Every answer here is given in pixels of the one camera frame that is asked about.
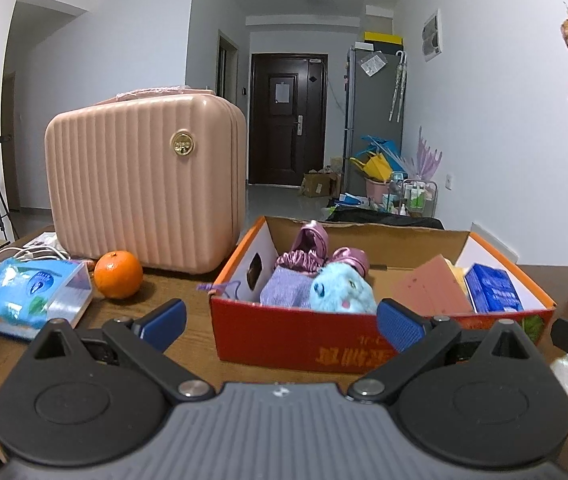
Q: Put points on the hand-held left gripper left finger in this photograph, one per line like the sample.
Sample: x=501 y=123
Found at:
x=164 y=320

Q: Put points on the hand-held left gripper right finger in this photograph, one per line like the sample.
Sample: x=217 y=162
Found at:
x=399 y=325

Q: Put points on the orange cardboard box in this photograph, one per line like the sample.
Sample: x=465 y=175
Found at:
x=289 y=335

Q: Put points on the purple woven fabric pouch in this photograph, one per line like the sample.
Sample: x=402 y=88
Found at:
x=289 y=290

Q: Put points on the orange fruit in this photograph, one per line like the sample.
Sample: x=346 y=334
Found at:
x=118 y=276

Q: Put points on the blue fluffy plush toy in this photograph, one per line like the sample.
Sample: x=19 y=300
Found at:
x=344 y=292

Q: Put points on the pale yellow sponge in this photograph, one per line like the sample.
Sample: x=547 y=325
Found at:
x=458 y=275

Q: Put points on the pink satin scrunchie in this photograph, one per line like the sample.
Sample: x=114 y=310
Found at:
x=304 y=250
x=354 y=260

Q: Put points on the small blue tissue pack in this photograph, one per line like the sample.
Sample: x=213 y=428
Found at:
x=494 y=287

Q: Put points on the cart with bottles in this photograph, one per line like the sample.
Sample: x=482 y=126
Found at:
x=416 y=195

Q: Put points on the pink ribbed suitcase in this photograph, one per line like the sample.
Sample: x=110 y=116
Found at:
x=134 y=190

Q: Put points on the blue packets on floor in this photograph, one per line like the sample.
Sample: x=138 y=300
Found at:
x=346 y=201

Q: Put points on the pink bucket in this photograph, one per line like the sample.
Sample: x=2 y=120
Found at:
x=376 y=192

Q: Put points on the white power strip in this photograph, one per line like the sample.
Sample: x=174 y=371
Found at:
x=44 y=245

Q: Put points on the yellow bag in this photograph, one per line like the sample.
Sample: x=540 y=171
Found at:
x=376 y=167

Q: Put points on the brown cardboard carton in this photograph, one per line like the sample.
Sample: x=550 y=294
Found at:
x=319 y=185

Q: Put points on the purple wing decoration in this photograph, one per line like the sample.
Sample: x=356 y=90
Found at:
x=426 y=157

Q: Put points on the blue plastic rack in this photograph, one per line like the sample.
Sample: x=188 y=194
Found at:
x=379 y=145

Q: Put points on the grey refrigerator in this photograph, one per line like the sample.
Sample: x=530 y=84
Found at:
x=369 y=110

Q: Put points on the dark brown entrance door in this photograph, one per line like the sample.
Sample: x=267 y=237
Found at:
x=284 y=125

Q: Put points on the white folded umbrella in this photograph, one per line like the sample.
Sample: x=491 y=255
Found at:
x=398 y=85

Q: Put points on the paper sheet on refrigerator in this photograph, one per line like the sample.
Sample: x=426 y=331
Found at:
x=372 y=64

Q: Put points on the side room door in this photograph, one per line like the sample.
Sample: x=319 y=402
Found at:
x=226 y=65

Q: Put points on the yellow and black box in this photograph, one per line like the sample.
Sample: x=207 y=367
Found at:
x=383 y=38

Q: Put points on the white wall notice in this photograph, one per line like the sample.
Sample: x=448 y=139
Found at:
x=499 y=245

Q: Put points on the white wall socket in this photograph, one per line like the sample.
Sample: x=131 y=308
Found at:
x=449 y=181

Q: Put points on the white wall panel box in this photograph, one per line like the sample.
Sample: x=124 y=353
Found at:
x=432 y=35

